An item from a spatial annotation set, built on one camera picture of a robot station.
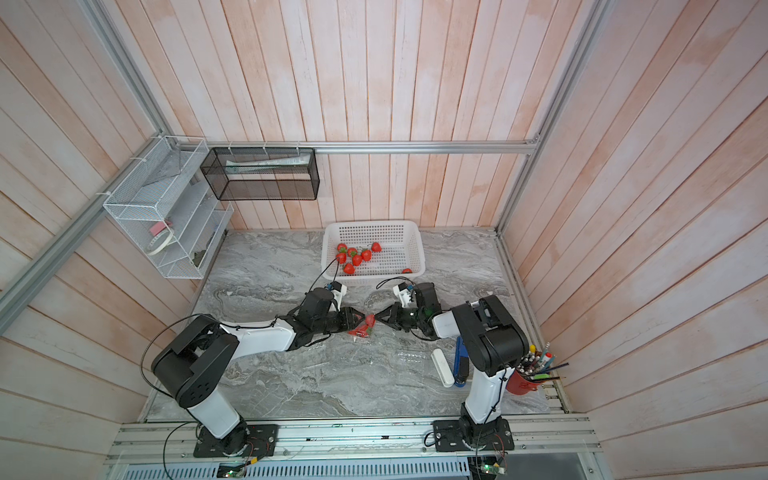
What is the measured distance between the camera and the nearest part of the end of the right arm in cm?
77

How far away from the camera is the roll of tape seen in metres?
0.79

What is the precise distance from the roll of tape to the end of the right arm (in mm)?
633

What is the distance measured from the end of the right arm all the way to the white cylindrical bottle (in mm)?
103

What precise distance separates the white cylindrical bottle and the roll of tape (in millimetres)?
813

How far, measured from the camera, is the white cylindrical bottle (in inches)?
32.2
